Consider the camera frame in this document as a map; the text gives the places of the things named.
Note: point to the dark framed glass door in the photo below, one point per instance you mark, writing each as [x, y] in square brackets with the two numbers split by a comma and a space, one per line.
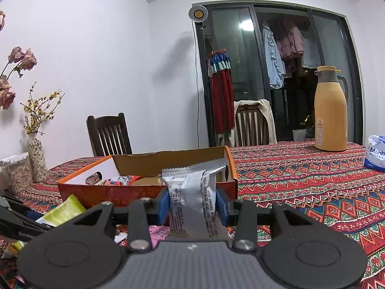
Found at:
[240, 36]

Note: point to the yellow thermos jug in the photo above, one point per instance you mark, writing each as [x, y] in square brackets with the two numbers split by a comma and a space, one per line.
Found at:
[330, 111]

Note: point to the green snack packet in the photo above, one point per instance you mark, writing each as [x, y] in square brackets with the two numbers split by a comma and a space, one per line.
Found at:
[64, 212]

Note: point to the brown slatted wooden chair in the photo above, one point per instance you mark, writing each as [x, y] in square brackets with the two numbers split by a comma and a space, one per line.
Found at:
[249, 126]

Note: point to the chair with draped cloth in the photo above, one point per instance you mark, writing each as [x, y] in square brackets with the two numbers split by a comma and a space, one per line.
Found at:
[270, 126]

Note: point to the orange cardboard box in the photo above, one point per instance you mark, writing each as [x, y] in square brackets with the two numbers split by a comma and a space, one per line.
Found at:
[126, 193]

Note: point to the white hanging garment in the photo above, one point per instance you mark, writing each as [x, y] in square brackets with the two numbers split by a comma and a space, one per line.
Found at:
[309, 57]

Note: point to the dark wooden chair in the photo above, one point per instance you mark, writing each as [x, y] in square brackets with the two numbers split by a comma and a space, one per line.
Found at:
[108, 134]

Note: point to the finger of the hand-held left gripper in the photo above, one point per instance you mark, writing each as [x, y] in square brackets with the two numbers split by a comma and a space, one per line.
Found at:
[16, 205]

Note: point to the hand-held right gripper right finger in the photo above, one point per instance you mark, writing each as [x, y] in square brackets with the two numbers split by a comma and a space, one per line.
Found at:
[222, 207]

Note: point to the pink hanging garments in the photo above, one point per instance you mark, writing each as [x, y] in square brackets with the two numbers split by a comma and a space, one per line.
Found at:
[290, 42]

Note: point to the clear plastic food container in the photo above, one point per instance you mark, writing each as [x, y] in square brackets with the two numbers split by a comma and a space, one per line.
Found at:
[18, 174]

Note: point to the red snack packet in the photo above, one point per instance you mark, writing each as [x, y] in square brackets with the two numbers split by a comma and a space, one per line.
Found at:
[120, 180]

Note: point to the black lamp stand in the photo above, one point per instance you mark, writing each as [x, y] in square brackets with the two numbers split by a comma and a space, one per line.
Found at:
[202, 66]

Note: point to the white plastic tub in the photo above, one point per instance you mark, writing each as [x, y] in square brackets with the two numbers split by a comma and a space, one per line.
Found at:
[299, 135]

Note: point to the pink snack packet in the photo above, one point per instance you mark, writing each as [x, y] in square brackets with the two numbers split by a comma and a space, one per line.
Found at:
[161, 236]

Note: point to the silver snack packet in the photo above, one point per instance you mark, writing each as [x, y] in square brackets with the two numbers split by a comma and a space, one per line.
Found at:
[192, 192]

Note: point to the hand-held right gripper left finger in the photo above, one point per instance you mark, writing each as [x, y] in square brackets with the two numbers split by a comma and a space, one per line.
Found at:
[164, 207]

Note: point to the patterned ceramic vase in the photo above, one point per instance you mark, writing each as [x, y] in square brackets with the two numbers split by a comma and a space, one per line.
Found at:
[37, 159]

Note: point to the pink artificial flowers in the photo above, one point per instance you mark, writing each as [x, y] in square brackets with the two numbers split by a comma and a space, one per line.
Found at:
[21, 57]

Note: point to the yellow flower branches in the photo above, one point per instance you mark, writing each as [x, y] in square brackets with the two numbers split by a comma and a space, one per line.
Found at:
[40, 111]

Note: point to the light blue hanging shirt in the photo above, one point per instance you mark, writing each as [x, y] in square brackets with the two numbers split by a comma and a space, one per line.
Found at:
[275, 60]

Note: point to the round studio lamp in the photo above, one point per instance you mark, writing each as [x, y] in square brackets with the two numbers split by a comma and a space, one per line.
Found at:
[198, 13]

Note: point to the white blue tissue pack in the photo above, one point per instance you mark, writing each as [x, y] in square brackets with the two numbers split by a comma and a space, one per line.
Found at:
[375, 153]

